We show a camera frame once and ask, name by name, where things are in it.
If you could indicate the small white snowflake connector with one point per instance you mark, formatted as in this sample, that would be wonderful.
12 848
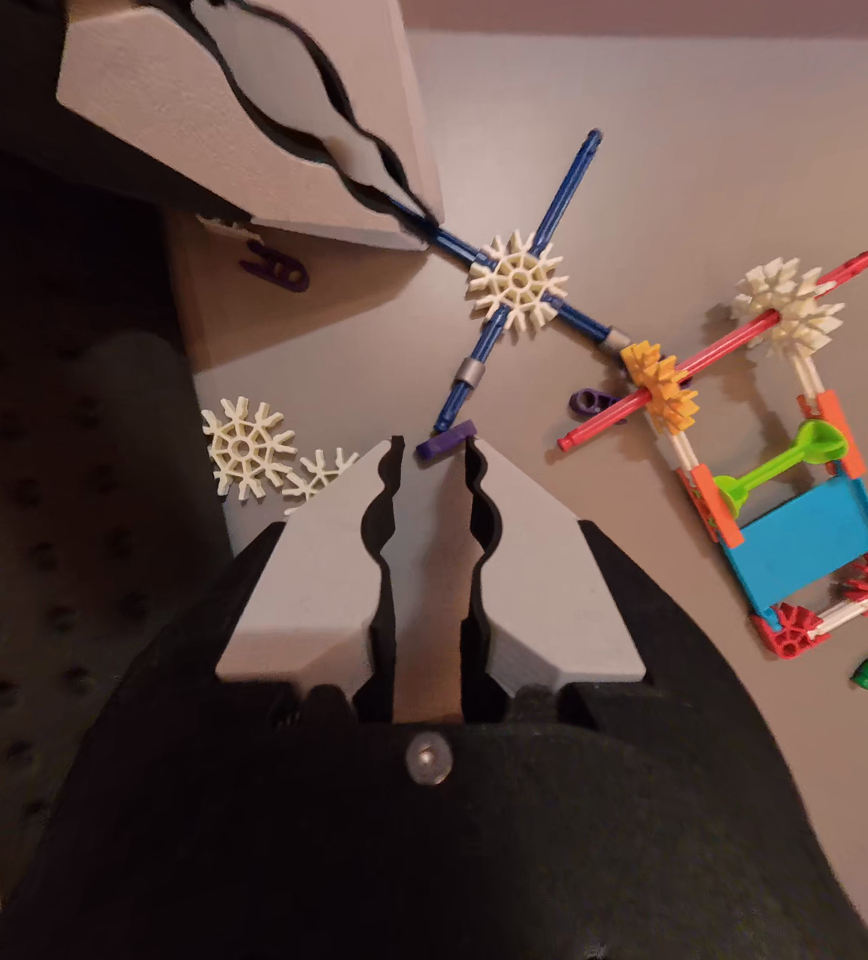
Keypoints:
529 282

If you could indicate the white fan connector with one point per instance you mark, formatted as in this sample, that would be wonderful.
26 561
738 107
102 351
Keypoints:
216 222

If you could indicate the blue plastic rod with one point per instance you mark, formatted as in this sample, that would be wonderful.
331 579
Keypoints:
456 246
449 409
576 319
573 180

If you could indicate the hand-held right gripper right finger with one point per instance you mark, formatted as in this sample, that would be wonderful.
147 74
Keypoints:
561 600

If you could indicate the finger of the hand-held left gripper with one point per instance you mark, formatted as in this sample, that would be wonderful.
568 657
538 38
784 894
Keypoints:
381 75
164 112

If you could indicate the black perforated board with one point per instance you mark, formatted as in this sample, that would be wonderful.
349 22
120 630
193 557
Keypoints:
66 450

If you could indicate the purple clip connector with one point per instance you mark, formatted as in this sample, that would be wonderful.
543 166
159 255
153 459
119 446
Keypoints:
445 441
295 281
575 406

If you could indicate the large white snowflake connector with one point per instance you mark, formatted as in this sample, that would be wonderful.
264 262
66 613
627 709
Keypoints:
255 448
318 463

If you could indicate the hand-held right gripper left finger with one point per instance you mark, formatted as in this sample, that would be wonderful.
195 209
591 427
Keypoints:
299 600

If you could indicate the colourful toy car frame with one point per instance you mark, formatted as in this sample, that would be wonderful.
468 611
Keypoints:
801 540

